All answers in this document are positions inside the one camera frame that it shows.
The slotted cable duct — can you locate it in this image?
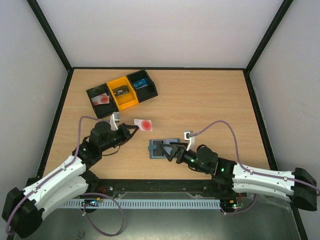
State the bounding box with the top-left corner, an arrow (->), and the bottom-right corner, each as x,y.
60,199 -> 221,210

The right black bin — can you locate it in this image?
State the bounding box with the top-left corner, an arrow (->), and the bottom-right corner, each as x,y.
126,69 -> 158,103

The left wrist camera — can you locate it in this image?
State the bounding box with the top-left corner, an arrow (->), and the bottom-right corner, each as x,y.
109,112 -> 120,131

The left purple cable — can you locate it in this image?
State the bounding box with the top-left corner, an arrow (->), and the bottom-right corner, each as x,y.
4,115 -> 112,236

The teal leather card holder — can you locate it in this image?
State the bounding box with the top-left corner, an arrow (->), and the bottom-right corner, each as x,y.
148,138 -> 180,159

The grey card in holder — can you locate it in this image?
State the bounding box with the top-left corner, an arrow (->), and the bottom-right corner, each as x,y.
148,138 -> 177,159

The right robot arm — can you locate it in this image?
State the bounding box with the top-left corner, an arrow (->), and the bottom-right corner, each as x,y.
155,142 -> 319,212

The white red-dot card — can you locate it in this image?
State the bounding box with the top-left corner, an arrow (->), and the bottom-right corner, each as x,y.
91,93 -> 110,106
133,119 -> 153,132

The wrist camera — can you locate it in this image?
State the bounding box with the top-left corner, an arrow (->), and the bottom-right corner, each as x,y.
109,112 -> 120,131
184,130 -> 195,151

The yellow bin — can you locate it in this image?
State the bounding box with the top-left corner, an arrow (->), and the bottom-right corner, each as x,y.
106,76 -> 139,111

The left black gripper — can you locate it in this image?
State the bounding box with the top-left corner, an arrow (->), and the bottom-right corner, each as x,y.
100,123 -> 139,152

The black metal frame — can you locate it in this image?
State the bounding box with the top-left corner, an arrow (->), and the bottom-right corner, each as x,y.
5,0 -> 320,240

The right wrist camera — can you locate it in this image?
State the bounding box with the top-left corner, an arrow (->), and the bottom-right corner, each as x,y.
184,130 -> 195,151

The left black bin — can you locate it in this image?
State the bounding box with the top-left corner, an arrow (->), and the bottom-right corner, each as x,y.
86,83 -> 119,119

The black bin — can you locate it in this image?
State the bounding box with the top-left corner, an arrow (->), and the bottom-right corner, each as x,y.
126,69 -> 158,103
86,83 -> 119,119

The brown VIP card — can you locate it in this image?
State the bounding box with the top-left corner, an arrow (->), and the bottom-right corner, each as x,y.
112,85 -> 130,97

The blue card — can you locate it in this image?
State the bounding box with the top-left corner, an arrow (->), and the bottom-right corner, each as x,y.
132,78 -> 148,90

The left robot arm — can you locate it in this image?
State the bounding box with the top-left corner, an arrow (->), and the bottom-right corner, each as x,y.
1,121 -> 139,238

